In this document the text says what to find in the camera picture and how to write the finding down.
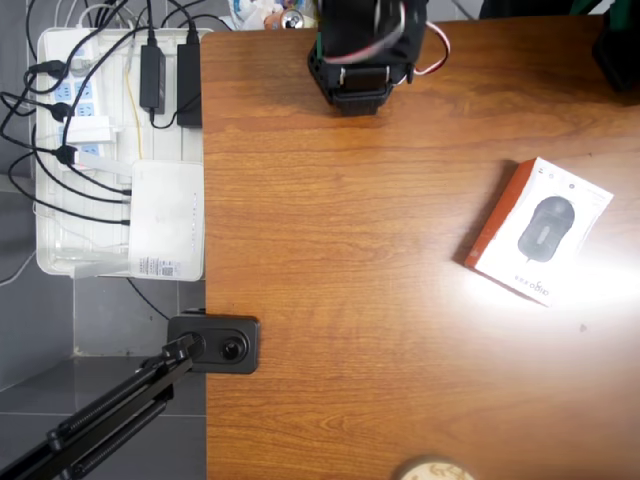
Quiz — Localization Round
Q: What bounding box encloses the white orange mouse box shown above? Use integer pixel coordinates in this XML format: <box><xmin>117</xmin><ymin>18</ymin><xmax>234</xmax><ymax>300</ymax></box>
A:
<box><xmin>463</xmin><ymin>157</ymin><xmax>615</xmax><ymax>309</ymax></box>

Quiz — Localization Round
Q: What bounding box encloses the drink can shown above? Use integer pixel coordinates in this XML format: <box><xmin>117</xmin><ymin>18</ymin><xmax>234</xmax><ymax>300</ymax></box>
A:
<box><xmin>279</xmin><ymin>7</ymin><xmax>306</xmax><ymax>32</ymax></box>

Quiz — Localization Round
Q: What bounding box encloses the white plastic bag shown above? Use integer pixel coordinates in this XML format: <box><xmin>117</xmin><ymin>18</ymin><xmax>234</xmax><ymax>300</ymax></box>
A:
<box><xmin>227</xmin><ymin>0</ymin><xmax>321</xmax><ymax>32</ymax></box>

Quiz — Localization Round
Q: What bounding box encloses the wide black power adapter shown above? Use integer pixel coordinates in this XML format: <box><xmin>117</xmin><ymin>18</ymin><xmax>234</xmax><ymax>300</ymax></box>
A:
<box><xmin>177</xmin><ymin>43</ymin><xmax>203</xmax><ymax>128</ymax></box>

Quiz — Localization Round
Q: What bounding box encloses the slim black power adapter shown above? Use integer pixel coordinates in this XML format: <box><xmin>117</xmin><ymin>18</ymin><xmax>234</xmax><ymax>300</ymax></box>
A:
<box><xmin>139</xmin><ymin>43</ymin><xmax>168</xmax><ymax>114</ymax></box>

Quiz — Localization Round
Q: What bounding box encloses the white router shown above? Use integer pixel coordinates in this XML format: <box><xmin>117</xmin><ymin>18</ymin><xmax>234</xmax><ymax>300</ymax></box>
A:
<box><xmin>73</xmin><ymin>151</ymin><xmax>206</xmax><ymax>282</ymax></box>

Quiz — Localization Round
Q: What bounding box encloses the white plastic tray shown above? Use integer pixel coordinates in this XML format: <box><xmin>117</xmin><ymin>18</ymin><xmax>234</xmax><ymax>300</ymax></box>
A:
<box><xmin>35</xmin><ymin>27</ymin><xmax>216</xmax><ymax>282</ymax></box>

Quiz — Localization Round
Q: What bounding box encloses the black desk clamp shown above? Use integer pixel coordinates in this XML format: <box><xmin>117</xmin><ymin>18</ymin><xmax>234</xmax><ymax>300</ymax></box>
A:
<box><xmin>166</xmin><ymin>310</ymin><xmax>262</xmax><ymax>376</ymax></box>

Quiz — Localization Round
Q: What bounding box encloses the white charger plug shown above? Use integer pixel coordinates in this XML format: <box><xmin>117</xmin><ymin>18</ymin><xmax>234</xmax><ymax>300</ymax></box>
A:
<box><xmin>66</xmin><ymin>114</ymin><xmax>121</xmax><ymax>147</ymax></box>

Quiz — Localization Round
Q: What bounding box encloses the white power strip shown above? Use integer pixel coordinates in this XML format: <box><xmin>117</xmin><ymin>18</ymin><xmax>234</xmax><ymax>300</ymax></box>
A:
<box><xmin>42</xmin><ymin>39</ymin><xmax>109</xmax><ymax>156</ymax></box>

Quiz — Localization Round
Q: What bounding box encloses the round wooden coaster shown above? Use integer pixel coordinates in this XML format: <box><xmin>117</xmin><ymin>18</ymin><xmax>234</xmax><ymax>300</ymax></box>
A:
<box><xmin>397</xmin><ymin>455</ymin><xmax>474</xmax><ymax>480</ymax></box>

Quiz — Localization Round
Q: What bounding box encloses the red white servo cable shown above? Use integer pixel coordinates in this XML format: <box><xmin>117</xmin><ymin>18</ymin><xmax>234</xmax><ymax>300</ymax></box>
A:
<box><xmin>323</xmin><ymin>0</ymin><xmax>410</xmax><ymax>64</ymax></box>
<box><xmin>412</xmin><ymin>20</ymin><xmax>452</xmax><ymax>77</ymax></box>

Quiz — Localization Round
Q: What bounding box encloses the black adapter output cable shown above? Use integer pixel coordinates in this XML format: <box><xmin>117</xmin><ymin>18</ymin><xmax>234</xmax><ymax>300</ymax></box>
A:
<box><xmin>148</xmin><ymin>94</ymin><xmax>203</xmax><ymax>130</ymax></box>

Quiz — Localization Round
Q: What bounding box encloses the thin yellow cable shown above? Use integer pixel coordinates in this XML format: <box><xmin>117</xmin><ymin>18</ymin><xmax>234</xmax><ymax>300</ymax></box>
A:
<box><xmin>123</xmin><ymin>69</ymin><xmax>145</xmax><ymax>162</ymax></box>

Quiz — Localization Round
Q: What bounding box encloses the black router cable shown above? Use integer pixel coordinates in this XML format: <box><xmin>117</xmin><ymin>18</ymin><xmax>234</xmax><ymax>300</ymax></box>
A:
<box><xmin>69</xmin><ymin>160</ymin><xmax>134</xmax><ymax>196</ymax></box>
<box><xmin>30</xmin><ymin>124</ymin><xmax>134</xmax><ymax>205</ymax></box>
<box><xmin>7</xmin><ymin>151</ymin><xmax>134</xmax><ymax>225</ymax></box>

